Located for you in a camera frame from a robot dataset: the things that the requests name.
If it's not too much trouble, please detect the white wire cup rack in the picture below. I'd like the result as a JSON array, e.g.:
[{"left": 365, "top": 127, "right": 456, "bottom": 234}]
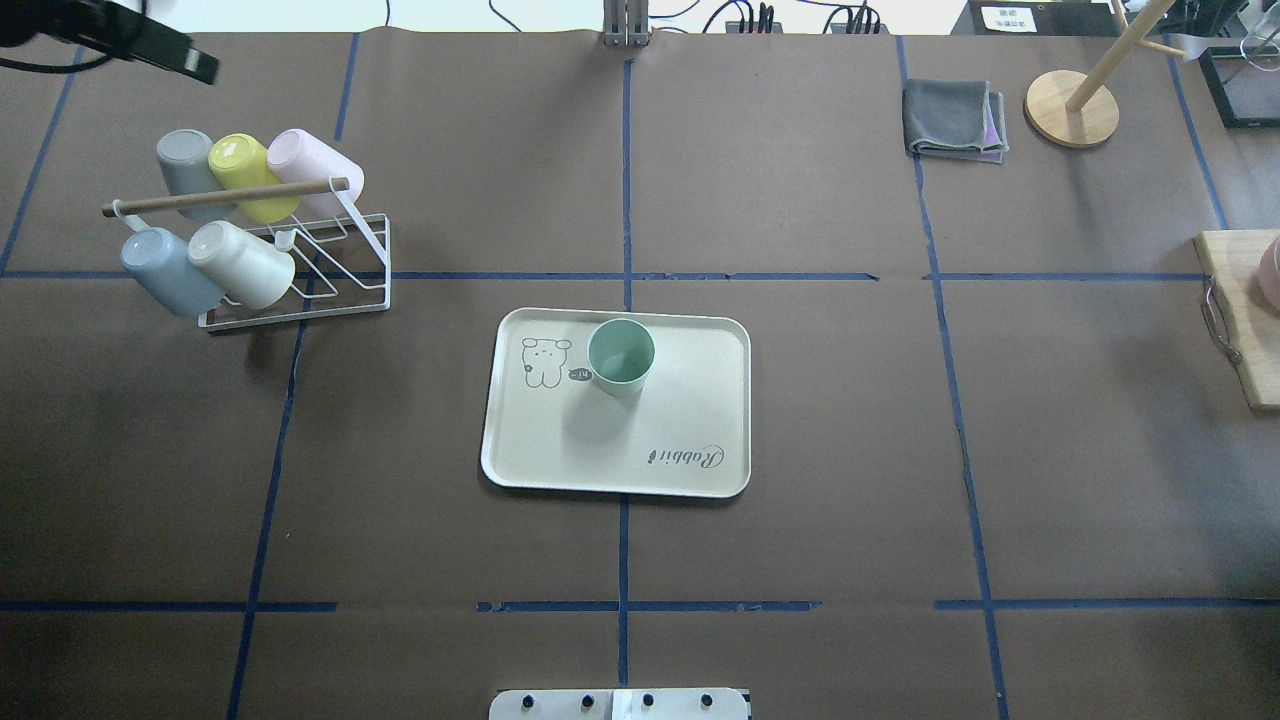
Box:
[{"left": 100, "top": 177, "right": 392, "bottom": 334}]

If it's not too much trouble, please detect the blue cup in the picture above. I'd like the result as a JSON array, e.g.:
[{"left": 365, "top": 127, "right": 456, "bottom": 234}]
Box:
[{"left": 120, "top": 227, "right": 224, "bottom": 319}]

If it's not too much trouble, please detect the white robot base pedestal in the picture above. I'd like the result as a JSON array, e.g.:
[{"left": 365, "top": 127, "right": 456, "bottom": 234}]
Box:
[{"left": 488, "top": 687, "right": 753, "bottom": 719}]

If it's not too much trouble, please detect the green cup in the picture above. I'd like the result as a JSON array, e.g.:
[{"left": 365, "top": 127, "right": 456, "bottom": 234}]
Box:
[{"left": 588, "top": 318, "right": 657, "bottom": 398}]

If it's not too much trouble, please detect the yellow cup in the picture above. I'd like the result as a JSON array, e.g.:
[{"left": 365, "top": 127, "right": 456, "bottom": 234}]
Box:
[{"left": 206, "top": 133, "right": 300, "bottom": 225}]

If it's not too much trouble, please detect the pink ice bowl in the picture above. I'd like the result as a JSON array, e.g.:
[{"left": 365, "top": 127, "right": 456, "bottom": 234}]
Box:
[{"left": 1257, "top": 234, "right": 1280, "bottom": 313}]

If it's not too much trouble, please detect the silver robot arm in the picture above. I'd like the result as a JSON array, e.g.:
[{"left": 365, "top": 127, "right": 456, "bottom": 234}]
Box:
[{"left": 1, "top": 1, "right": 220, "bottom": 85}]

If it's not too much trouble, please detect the cream rabbit serving tray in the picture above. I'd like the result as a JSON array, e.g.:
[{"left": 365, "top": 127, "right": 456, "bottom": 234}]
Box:
[{"left": 480, "top": 307, "right": 753, "bottom": 498}]

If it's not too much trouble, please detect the grey cup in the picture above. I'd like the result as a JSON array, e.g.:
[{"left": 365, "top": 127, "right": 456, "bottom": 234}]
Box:
[{"left": 155, "top": 129, "right": 223, "bottom": 196}]

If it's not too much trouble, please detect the aluminium frame post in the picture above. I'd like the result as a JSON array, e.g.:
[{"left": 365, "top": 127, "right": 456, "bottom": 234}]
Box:
[{"left": 602, "top": 0, "right": 652, "bottom": 47}]

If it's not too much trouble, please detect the black glass rack tray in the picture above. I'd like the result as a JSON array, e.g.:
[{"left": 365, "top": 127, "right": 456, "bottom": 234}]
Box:
[{"left": 1198, "top": 38, "right": 1279, "bottom": 129}]

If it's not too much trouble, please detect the pink cup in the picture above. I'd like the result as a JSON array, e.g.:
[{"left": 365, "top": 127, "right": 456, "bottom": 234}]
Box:
[{"left": 268, "top": 128, "right": 365, "bottom": 217}]

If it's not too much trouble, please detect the bamboo cutting board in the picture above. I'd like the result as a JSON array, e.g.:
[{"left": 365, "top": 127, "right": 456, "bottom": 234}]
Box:
[{"left": 1194, "top": 229, "right": 1279, "bottom": 413}]

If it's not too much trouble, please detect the folded grey cloth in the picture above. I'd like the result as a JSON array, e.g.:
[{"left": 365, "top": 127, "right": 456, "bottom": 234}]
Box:
[{"left": 902, "top": 78, "right": 1010, "bottom": 164}]

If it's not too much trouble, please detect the wooden mug tree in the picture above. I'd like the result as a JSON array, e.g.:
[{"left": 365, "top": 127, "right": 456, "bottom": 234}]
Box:
[{"left": 1023, "top": 1, "right": 1190, "bottom": 149}]

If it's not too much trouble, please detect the cream cup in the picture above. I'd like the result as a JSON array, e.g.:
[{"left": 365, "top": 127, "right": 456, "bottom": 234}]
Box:
[{"left": 188, "top": 220, "right": 294, "bottom": 310}]

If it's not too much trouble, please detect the black label box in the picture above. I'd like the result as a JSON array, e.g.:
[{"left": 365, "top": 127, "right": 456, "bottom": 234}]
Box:
[{"left": 951, "top": 1, "right": 1120, "bottom": 37}]

